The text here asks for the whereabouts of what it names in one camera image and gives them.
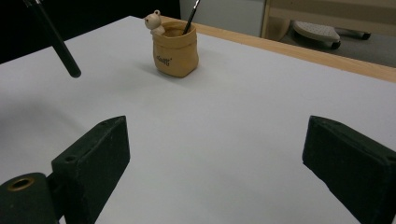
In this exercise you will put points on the thick black makeup brush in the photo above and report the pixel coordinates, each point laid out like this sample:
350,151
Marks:
59,43

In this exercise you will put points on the light wooden desk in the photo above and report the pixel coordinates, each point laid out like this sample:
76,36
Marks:
336,11

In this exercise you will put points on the wooden table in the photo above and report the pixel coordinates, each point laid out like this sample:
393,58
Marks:
311,56

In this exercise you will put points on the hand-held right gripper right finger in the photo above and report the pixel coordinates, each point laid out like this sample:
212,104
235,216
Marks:
355,168

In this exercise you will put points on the tan bear brush holder cup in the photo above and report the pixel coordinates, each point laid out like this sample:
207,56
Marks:
176,53

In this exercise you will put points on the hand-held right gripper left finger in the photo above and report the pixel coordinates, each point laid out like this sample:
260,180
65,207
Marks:
93,165

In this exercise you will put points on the thin black makeup brush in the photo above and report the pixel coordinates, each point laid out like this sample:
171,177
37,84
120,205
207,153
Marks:
190,17

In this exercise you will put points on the white table cover board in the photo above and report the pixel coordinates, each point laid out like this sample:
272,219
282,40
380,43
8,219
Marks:
233,109

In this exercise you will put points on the office chair base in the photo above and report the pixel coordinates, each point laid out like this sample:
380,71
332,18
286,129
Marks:
317,32

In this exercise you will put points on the white cabinet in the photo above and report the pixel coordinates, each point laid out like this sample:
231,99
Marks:
224,15

